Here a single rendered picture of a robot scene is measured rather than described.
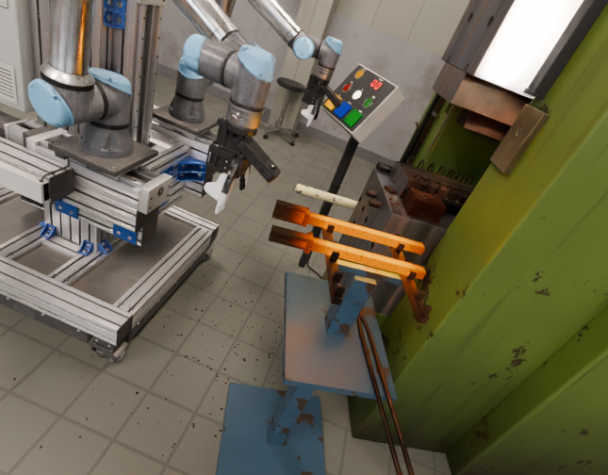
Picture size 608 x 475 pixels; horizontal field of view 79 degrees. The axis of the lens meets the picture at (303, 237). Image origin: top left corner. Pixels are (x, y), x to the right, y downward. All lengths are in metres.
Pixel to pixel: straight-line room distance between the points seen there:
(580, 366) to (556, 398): 0.14
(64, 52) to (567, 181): 1.22
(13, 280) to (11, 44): 0.81
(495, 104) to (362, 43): 3.15
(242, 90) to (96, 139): 0.60
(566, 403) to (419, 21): 3.66
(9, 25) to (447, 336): 1.68
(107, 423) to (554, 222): 1.53
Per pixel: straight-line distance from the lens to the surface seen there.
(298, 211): 0.98
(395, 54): 4.40
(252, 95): 0.81
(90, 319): 1.57
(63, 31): 1.10
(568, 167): 1.06
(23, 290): 1.71
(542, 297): 1.30
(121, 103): 1.24
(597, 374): 1.51
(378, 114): 1.79
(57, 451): 1.58
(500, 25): 1.28
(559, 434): 1.77
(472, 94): 1.34
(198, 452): 1.56
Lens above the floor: 1.42
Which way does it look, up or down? 32 degrees down
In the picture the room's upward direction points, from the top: 22 degrees clockwise
